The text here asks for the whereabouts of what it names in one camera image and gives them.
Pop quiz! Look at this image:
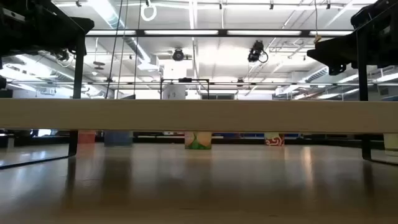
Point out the thin black hanging cable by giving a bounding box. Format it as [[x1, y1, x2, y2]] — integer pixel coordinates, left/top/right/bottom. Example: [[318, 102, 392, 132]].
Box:
[[104, 0, 124, 100], [133, 0, 141, 100]]

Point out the round black ceiling device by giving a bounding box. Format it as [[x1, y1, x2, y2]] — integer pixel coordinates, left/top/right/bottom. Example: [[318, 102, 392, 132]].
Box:
[[172, 48, 186, 62]]

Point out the hanging cable yellow tag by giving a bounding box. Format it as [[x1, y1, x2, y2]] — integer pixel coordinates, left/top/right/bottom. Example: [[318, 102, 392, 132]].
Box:
[[313, 0, 323, 44]]

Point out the thin black horizontal rail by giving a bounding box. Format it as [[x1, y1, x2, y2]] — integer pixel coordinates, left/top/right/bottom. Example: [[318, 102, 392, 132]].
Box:
[[6, 81, 374, 86]]

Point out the red label food can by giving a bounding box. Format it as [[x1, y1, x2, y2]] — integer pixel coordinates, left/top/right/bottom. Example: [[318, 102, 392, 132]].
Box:
[[77, 129, 96, 144]]

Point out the green label food can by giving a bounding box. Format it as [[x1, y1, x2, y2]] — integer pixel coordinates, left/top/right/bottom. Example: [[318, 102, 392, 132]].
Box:
[[184, 131, 213, 151]]

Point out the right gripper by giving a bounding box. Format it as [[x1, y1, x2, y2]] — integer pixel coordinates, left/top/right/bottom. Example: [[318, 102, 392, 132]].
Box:
[[307, 12, 398, 76]]

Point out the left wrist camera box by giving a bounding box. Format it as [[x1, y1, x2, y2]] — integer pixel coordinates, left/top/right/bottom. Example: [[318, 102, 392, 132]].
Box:
[[1, 6, 26, 23]]

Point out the white looped cable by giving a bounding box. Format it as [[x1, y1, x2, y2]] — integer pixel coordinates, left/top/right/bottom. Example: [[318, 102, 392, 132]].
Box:
[[140, 0, 158, 22]]

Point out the spaghetti sauce can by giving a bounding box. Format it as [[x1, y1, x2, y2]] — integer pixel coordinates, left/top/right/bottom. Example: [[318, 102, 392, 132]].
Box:
[[264, 133, 285, 147]]

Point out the black overhead light bar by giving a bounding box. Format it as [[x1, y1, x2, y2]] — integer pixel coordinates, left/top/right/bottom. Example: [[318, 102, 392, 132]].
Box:
[[85, 29, 355, 38]]

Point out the black ceiling camera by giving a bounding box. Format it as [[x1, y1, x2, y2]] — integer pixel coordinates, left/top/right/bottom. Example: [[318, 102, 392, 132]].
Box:
[[247, 40, 269, 63]]

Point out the silver ventilation duct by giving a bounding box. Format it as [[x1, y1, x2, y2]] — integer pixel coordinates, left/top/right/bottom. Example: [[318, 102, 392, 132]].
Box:
[[88, 0, 161, 74]]

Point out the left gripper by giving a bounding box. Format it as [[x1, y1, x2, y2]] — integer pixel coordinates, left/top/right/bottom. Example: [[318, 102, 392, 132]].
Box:
[[0, 0, 95, 57]]

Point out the tall blue label can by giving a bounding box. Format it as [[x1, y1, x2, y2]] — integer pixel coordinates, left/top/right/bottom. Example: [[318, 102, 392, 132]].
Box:
[[104, 130, 134, 147]]

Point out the black aluminium rig frame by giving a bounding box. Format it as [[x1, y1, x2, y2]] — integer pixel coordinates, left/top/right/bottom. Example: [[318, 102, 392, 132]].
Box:
[[0, 135, 398, 149]]

